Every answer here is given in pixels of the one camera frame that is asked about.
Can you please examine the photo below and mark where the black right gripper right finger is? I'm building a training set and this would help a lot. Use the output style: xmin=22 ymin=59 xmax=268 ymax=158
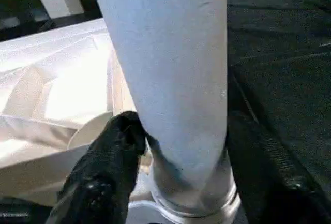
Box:
xmin=224 ymin=110 xmax=331 ymax=224

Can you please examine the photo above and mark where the white plastic table top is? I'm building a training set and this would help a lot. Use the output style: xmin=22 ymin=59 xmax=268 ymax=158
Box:
xmin=0 ymin=18 xmax=244 ymax=224

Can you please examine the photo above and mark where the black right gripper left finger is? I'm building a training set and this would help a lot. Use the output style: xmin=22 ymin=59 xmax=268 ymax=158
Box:
xmin=43 ymin=110 xmax=148 ymax=224

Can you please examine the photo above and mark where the black work mat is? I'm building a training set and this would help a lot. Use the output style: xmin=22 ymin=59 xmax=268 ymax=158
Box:
xmin=0 ymin=0 xmax=331 ymax=224

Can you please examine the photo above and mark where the white plastic table leg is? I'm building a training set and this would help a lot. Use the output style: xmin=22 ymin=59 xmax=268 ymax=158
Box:
xmin=88 ymin=0 xmax=238 ymax=218

